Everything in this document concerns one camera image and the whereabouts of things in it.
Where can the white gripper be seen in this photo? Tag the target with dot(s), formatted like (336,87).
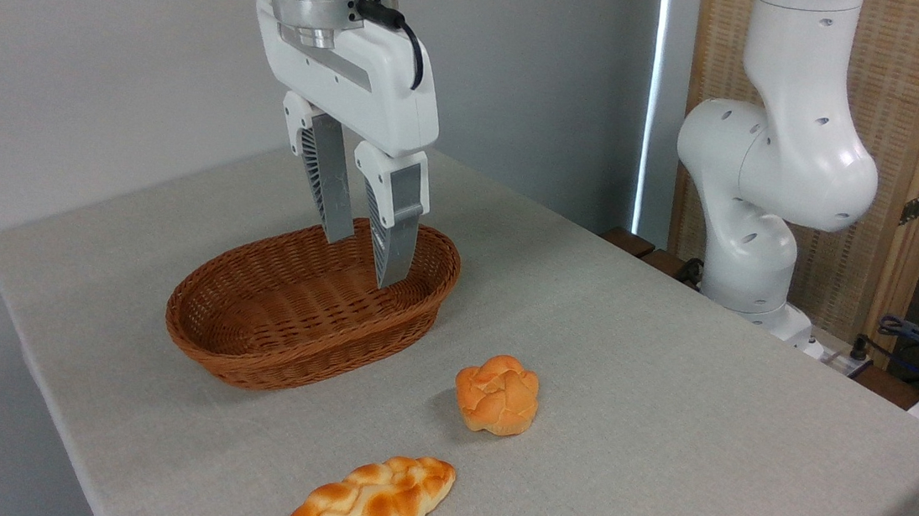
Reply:
(374,90)

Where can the round orange bread roll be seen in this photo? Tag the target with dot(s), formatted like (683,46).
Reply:
(497,396)

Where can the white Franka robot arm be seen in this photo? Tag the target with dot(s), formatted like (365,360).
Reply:
(781,162)

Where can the brown oval wicker basket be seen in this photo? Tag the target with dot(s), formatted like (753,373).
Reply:
(289,360)

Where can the long braided bread loaf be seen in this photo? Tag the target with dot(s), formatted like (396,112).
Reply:
(368,506)

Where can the brown wooden base board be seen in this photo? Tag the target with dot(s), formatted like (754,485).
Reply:
(654,256)

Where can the grey tablecloth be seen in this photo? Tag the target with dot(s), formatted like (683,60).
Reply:
(622,408)

